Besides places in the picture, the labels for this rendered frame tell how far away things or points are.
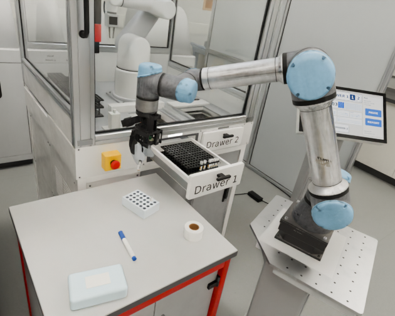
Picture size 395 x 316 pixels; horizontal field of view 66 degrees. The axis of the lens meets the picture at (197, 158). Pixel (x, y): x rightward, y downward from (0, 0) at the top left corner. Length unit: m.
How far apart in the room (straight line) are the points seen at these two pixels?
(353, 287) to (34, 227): 1.09
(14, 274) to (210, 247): 1.32
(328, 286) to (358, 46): 1.88
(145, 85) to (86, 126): 0.36
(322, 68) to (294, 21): 2.14
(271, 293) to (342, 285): 0.33
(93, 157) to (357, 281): 1.08
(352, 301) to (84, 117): 1.12
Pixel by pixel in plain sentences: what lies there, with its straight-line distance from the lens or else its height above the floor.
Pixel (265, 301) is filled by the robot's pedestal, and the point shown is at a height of 0.45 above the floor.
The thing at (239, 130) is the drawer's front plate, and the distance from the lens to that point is 1.74.
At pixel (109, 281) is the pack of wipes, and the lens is 0.94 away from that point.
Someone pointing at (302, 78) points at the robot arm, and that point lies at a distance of 0.85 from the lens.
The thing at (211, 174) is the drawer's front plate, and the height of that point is 0.91.
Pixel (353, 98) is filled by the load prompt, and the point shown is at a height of 1.15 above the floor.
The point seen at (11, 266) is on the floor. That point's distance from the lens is 2.18.
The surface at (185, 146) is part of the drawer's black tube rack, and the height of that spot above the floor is 0.90.
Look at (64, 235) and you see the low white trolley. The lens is 1.16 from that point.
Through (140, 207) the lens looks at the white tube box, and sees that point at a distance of 1.20.
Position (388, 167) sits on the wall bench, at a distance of 4.02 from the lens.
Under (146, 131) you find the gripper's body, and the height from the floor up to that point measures 1.11.
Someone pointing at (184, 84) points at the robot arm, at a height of 1.29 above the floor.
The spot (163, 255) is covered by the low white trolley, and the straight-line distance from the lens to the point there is 1.08.
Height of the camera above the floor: 1.52
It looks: 27 degrees down
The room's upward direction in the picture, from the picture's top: 9 degrees clockwise
